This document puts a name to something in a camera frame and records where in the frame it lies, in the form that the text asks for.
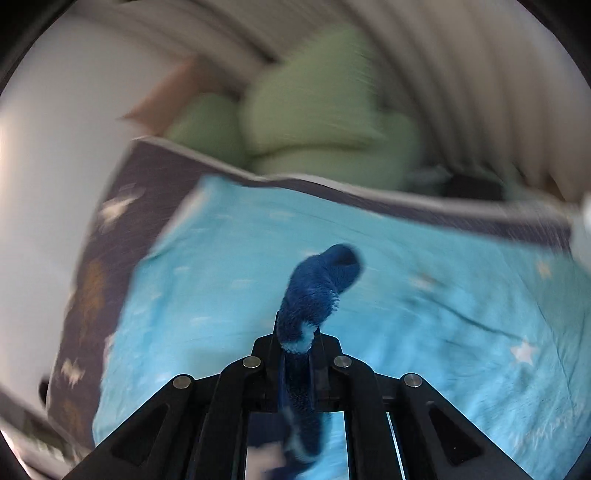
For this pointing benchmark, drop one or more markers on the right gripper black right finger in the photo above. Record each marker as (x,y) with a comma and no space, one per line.
(402,428)

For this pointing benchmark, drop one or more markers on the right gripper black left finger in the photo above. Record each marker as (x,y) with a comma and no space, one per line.
(194,428)

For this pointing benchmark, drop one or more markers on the navy fleece star pajama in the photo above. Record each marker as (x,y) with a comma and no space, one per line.
(309,322)

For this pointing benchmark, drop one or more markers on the light blue star quilt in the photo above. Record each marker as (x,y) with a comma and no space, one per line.
(499,328)

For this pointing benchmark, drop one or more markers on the dark deer pattern mattress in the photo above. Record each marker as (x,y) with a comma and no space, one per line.
(158,175)

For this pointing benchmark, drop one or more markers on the green pillow back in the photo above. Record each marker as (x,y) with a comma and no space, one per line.
(209,125)

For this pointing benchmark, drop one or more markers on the green pillow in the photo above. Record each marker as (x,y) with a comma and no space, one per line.
(209,125)
(323,94)

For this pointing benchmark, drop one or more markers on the green pillow front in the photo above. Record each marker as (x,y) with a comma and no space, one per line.
(323,94)

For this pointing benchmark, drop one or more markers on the beige pillow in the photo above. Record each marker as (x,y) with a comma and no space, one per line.
(168,99)

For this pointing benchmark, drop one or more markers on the grey pleated curtain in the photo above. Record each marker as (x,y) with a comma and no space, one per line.
(473,86)

